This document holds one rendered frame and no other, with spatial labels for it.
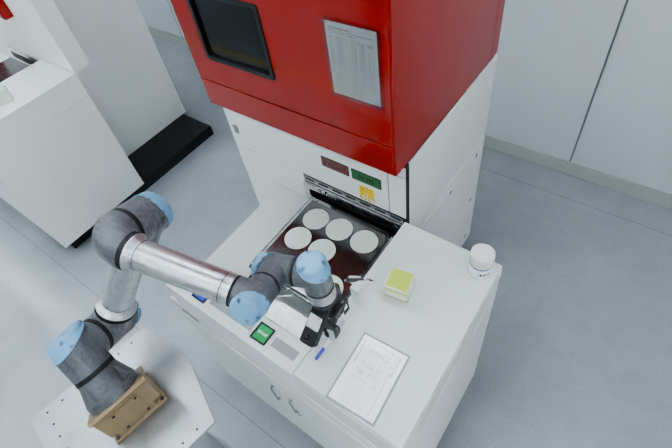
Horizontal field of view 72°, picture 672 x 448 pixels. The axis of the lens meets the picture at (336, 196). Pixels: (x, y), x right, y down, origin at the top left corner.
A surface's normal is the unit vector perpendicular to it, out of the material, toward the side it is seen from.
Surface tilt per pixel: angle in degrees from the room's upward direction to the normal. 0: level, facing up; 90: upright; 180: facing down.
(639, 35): 90
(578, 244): 0
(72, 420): 0
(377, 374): 0
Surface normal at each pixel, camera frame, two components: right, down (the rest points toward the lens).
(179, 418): -0.12, -0.66
